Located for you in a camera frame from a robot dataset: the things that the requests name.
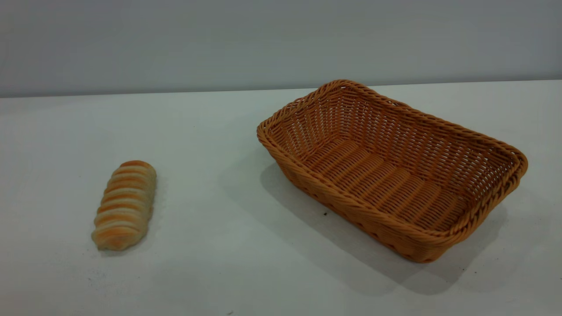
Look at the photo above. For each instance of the striped long bread roll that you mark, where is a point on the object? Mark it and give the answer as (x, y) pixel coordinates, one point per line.
(125, 206)

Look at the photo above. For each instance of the orange woven wicker basket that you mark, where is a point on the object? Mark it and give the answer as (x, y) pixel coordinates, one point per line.
(377, 180)

